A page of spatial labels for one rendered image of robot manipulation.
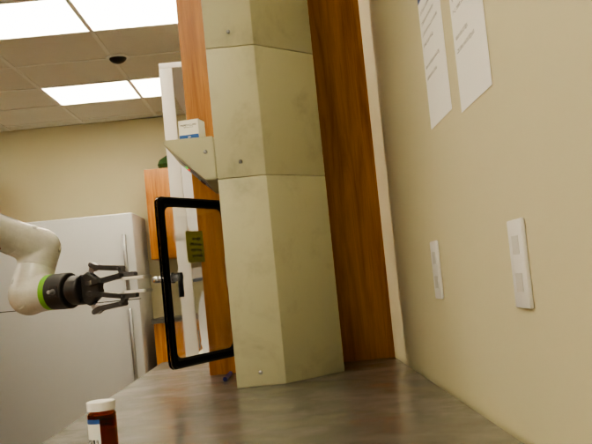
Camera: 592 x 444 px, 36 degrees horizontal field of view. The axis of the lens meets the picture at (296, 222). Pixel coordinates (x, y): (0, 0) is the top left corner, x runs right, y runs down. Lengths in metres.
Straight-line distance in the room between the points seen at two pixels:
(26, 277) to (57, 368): 4.72
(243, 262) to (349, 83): 0.67
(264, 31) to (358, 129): 0.45
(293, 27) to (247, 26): 0.15
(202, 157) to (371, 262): 0.60
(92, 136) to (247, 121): 5.82
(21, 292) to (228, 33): 0.86
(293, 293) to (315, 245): 0.14
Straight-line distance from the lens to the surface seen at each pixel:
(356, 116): 2.47
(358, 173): 2.45
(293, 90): 2.19
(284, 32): 2.21
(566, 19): 0.97
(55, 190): 7.88
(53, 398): 7.20
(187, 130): 2.20
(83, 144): 7.88
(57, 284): 2.38
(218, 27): 2.14
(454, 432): 1.29
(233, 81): 2.11
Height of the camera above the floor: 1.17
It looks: 4 degrees up
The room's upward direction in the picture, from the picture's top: 6 degrees counter-clockwise
